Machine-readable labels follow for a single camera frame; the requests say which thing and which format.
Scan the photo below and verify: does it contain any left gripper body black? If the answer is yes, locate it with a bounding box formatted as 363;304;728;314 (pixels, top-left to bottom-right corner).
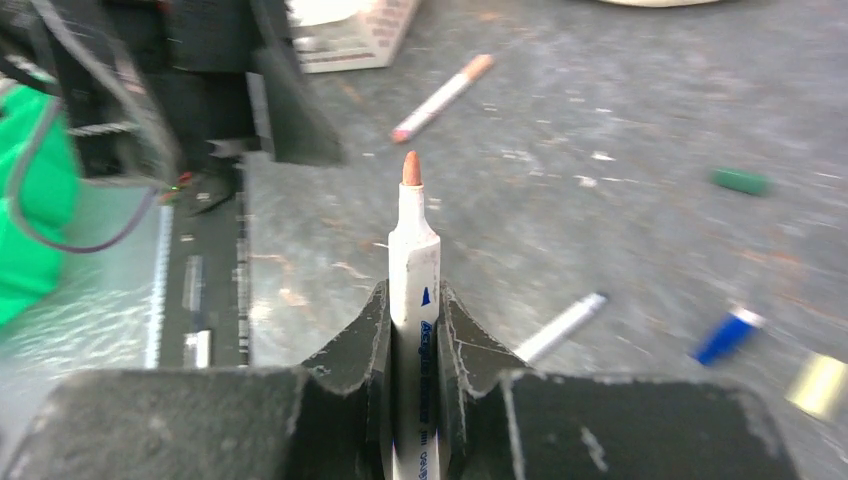
1;1;344;186

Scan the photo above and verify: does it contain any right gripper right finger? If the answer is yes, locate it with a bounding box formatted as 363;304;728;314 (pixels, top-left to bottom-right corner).
437;285;798;479

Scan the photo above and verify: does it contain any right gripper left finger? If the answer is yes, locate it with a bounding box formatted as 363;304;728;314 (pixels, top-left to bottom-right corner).
5;282;391;479

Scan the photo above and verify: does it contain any white pen blue end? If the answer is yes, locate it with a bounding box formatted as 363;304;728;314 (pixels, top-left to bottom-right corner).
514;292;609;363

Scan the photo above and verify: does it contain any white pen pink tip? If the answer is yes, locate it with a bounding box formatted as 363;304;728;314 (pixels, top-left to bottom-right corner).
391;54;494;144

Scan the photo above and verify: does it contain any pale yellow pen cap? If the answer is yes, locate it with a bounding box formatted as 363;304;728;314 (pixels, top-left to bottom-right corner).
785;353;847;421

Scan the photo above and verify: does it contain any blue pen cap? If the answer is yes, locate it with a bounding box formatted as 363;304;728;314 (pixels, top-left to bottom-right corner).
693;306;765;366

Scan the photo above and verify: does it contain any green pen cap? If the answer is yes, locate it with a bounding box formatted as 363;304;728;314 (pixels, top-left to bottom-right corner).
710;168;770;196

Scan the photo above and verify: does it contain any green object beyond table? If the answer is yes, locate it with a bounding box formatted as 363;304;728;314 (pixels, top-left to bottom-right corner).
1;86;78;324

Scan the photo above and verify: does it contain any white laundry basket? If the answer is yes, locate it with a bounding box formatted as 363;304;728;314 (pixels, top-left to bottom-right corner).
286;0;420;74

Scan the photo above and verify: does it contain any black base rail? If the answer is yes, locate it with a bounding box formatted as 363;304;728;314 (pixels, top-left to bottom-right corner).
148;192;251;367

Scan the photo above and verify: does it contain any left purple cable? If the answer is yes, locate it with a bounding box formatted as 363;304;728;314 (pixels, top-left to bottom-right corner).
5;99;164;255

